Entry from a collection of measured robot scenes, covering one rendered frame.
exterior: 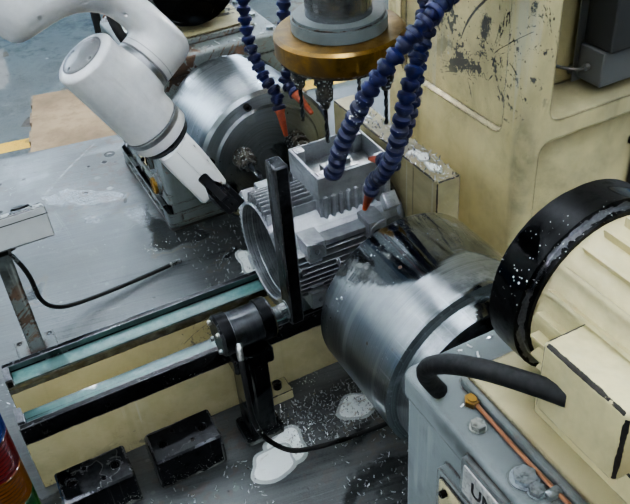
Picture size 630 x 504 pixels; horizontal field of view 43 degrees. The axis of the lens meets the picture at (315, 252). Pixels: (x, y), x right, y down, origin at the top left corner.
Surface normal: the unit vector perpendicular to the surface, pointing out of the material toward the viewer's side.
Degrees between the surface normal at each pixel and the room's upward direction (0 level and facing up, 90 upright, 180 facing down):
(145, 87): 81
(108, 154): 0
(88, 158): 0
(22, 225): 64
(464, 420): 0
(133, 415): 90
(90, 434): 90
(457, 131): 90
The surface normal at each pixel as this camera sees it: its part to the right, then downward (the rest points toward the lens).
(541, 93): 0.47, 0.51
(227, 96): -0.37, -0.62
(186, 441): -0.07, -0.79
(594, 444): -0.88, 0.33
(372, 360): -0.87, 0.09
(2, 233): 0.39, 0.11
